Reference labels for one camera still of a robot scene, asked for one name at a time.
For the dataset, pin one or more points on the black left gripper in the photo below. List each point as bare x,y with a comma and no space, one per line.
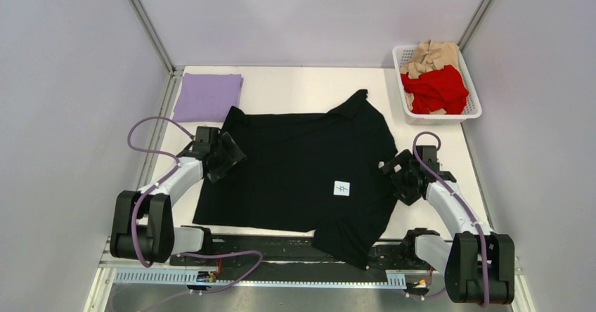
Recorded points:
231,157

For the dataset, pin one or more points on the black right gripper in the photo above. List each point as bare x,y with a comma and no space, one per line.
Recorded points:
407,195

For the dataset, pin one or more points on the black t shirt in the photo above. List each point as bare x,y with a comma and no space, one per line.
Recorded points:
316,172

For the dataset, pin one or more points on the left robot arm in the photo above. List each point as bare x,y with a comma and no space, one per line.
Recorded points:
143,224

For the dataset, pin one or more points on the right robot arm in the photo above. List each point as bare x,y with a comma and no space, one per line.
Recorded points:
477,264

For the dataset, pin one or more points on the folded purple t shirt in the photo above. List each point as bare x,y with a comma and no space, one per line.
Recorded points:
207,97

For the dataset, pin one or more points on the red t shirt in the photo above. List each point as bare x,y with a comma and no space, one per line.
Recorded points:
438,92

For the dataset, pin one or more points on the beige t shirt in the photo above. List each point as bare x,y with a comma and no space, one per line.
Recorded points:
431,55

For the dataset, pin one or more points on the white plastic basket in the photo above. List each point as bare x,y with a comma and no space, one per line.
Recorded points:
473,110

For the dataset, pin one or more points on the left aluminium frame post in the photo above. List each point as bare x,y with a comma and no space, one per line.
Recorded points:
149,29

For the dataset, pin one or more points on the aluminium frame post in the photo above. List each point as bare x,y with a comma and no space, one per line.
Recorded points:
474,22
149,29

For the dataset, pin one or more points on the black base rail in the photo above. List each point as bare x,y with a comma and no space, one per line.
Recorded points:
296,257

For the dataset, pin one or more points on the white slotted cable duct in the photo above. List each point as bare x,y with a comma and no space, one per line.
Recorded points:
388,280

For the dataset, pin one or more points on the right aluminium frame post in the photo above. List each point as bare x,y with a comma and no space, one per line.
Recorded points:
474,22

